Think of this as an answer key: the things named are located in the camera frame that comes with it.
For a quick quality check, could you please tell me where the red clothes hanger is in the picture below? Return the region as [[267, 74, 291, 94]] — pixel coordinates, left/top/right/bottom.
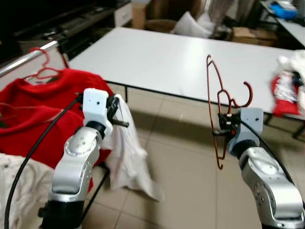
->
[[206, 54, 254, 170], [23, 47, 63, 82]]

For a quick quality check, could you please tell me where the brown armchair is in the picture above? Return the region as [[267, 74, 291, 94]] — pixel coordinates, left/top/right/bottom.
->
[[143, 0, 201, 34]]

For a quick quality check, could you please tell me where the large grey pillow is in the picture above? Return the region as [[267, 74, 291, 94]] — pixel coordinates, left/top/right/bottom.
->
[[171, 11, 210, 39]]

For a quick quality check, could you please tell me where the plain cardboard box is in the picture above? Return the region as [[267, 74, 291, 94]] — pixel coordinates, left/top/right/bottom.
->
[[132, 2, 146, 30]]

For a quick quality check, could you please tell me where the blue plastic box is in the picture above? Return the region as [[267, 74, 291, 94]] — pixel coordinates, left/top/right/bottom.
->
[[271, 1, 298, 20]]

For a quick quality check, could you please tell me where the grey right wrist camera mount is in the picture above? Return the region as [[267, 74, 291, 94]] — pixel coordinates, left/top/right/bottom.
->
[[228, 107, 264, 156]]

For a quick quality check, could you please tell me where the white shirt small logo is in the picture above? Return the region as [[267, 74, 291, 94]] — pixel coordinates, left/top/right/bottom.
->
[[102, 93, 163, 202]]

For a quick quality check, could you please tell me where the small grey pillow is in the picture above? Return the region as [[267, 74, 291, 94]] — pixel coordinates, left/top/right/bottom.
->
[[198, 12, 215, 31]]

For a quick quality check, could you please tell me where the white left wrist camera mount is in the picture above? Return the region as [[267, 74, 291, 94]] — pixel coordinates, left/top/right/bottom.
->
[[82, 88, 116, 140]]

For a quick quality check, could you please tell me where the small white desk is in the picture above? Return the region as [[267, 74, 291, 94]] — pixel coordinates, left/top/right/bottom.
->
[[260, 0, 305, 47]]

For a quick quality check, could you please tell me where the black clothes rack silver rod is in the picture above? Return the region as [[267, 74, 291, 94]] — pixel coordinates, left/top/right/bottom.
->
[[0, 40, 109, 228]]

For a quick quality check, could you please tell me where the white table black frame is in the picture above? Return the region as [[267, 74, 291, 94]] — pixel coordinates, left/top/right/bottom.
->
[[68, 27, 305, 140]]

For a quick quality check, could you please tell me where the dark low tv cabinet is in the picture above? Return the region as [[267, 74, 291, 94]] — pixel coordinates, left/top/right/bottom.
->
[[0, 0, 132, 53]]

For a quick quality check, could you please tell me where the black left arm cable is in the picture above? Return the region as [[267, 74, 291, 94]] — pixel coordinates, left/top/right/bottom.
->
[[4, 97, 82, 229]]

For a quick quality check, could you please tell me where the printed cardboard box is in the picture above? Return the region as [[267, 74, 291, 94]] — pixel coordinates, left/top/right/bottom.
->
[[231, 27, 278, 47]]

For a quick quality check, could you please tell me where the white drawer unit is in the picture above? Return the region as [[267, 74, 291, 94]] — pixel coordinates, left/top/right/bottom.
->
[[113, 2, 133, 28]]

